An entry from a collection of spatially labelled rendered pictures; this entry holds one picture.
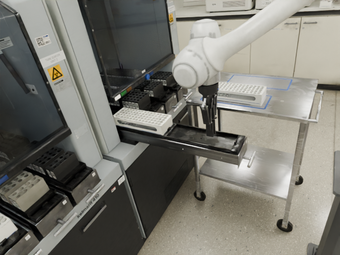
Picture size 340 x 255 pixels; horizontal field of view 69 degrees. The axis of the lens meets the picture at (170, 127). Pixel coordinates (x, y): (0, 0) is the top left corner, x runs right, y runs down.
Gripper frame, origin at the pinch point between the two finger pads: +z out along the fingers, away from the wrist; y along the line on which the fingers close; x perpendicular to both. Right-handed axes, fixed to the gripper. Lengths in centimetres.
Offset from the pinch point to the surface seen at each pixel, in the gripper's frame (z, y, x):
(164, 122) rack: 1.6, -0.2, -22.4
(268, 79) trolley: 6, -65, 11
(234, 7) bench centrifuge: -6, -231, -60
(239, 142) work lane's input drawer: 6.4, -1.7, 11.4
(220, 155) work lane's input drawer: 9.2, 5.1, 5.8
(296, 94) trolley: 6, -50, 27
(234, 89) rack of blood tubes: 0.6, -37.4, -1.7
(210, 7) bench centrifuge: -8, -232, -90
